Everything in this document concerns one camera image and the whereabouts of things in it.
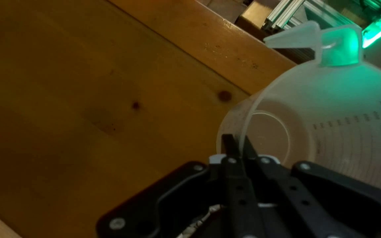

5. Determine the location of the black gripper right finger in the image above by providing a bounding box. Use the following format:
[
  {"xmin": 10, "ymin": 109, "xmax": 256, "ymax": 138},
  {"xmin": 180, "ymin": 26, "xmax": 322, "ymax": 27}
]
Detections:
[{"xmin": 242, "ymin": 134, "xmax": 381, "ymax": 238}]

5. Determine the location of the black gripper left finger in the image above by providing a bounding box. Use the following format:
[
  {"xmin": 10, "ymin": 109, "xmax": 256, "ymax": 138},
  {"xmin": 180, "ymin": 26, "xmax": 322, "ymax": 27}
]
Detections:
[{"xmin": 96, "ymin": 134, "xmax": 264, "ymax": 238}]

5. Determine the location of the clear plastic measuring jug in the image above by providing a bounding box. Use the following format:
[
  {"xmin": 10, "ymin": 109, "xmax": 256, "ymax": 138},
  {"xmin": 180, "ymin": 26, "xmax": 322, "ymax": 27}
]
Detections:
[{"xmin": 219, "ymin": 20, "xmax": 381, "ymax": 199}]

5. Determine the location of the green lit aluminium mount frame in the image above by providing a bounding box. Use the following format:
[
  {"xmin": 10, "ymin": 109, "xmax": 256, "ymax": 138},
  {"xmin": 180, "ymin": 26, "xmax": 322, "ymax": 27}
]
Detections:
[{"xmin": 236, "ymin": 0, "xmax": 381, "ymax": 51}]

